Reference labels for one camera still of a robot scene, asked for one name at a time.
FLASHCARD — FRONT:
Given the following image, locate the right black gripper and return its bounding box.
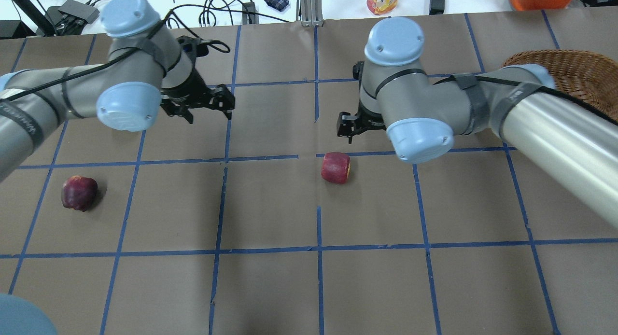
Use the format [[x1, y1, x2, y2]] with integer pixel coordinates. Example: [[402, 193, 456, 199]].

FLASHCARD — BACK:
[[337, 101, 387, 143]]

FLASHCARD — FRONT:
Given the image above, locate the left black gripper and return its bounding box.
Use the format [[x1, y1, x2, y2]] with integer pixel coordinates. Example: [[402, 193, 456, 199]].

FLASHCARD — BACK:
[[162, 69, 236, 124]]

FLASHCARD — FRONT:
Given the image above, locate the red apple with yellow spot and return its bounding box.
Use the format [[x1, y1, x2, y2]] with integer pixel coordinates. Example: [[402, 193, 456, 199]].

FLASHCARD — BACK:
[[321, 152, 351, 184]]

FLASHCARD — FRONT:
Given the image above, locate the dark red apple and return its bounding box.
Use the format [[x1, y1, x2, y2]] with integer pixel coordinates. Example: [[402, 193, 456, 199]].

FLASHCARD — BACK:
[[60, 175, 98, 212]]

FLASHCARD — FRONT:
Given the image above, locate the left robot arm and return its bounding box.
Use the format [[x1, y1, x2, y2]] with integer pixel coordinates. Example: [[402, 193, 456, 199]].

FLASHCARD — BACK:
[[0, 0, 235, 179]]

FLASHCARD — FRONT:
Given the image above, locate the wicker basket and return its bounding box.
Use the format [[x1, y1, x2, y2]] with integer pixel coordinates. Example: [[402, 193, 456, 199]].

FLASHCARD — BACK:
[[502, 50, 618, 121]]

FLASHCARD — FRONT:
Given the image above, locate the dark plaid pouch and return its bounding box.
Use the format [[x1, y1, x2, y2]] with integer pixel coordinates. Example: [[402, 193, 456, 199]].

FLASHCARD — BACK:
[[264, 0, 291, 12]]

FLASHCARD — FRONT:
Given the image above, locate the black box on desk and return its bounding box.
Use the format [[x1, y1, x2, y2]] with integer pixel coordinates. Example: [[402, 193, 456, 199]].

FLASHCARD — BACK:
[[45, 0, 100, 36]]

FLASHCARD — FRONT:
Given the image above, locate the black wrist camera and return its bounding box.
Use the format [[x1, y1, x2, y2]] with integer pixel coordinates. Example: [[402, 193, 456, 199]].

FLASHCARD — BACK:
[[176, 35, 210, 60]]

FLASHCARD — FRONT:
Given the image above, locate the black cables bundle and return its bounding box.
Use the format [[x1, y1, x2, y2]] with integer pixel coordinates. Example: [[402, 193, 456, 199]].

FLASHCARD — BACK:
[[159, 0, 295, 56]]

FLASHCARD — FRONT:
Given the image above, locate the aluminium frame post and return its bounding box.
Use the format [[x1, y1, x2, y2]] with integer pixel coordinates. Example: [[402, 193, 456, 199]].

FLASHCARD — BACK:
[[296, 0, 323, 27]]

